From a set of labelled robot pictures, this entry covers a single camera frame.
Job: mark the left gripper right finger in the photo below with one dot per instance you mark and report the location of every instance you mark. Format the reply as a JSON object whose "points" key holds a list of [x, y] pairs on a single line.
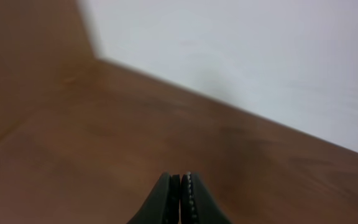
{"points": [[197, 205]]}

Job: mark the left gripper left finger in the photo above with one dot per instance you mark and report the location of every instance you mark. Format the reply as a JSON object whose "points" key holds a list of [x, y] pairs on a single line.
{"points": [[162, 204]]}

